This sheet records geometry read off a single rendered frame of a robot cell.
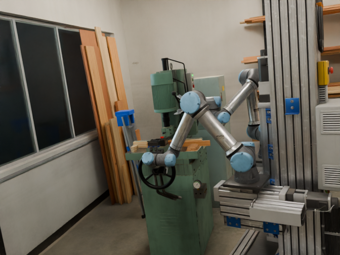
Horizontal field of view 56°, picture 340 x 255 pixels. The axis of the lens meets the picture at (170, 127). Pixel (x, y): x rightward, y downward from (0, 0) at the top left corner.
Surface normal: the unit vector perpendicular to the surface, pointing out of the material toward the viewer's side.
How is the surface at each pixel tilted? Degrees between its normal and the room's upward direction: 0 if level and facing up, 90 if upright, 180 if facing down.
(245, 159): 96
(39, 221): 90
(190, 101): 84
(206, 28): 90
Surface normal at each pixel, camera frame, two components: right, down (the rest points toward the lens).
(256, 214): -0.52, 0.20
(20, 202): 0.95, -0.06
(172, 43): -0.29, 0.19
